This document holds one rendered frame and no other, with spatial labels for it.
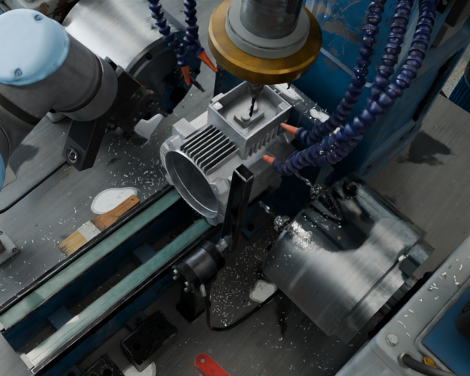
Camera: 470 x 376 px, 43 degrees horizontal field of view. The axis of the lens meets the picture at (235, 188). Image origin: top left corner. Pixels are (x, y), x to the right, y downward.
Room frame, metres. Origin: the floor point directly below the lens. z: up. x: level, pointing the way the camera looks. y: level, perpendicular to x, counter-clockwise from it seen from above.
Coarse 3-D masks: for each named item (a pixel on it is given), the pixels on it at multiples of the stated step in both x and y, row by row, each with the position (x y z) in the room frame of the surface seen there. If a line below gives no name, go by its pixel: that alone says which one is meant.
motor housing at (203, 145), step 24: (192, 120) 0.70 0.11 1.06; (192, 144) 0.62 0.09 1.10; (216, 144) 0.63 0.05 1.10; (288, 144) 0.70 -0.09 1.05; (168, 168) 0.63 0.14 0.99; (192, 168) 0.66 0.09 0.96; (216, 168) 0.59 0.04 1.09; (264, 168) 0.63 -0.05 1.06; (192, 192) 0.61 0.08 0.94; (216, 216) 0.54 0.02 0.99
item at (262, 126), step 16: (224, 96) 0.71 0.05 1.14; (240, 96) 0.74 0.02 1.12; (272, 96) 0.74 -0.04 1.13; (208, 112) 0.68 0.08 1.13; (224, 112) 0.70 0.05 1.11; (240, 112) 0.70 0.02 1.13; (256, 112) 0.70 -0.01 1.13; (272, 112) 0.72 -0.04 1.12; (288, 112) 0.71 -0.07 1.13; (224, 128) 0.65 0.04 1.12; (240, 128) 0.67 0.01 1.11; (256, 128) 0.67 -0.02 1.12; (272, 128) 0.68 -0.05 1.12; (240, 144) 0.63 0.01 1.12; (256, 144) 0.65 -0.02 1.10
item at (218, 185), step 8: (176, 136) 0.64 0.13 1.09; (280, 136) 0.70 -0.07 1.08; (288, 136) 0.70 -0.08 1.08; (168, 144) 0.63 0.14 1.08; (176, 144) 0.62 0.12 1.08; (168, 176) 0.63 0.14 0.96; (216, 184) 0.55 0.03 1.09; (224, 184) 0.56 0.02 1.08; (216, 192) 0.55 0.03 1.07; (216, 224) 0.55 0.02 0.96
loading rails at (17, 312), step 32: (160, 192) 0.61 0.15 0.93; (128, 224) 0.53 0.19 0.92; (160, 224) 0.56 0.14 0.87; (256, 224) 0.64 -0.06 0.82; (96, 256) 0.44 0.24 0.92; (128, 256) 0.49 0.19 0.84; (160, 256) 0.47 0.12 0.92; (32, 288) 0.35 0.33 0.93; (64, 288) 0.37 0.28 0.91; (96, 288) 0.42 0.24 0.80; (128, 288) 0.39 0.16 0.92; (160, 288) 0.43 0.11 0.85; (0, 320) 0.29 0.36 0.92; (32, 320) 0.31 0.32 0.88; (64, 320) 0.33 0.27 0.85; (96, 320) 0.32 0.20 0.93; (128, 320) 0.36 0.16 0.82; (32, 352) 0.24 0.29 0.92; (64, 352) 0.25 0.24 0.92
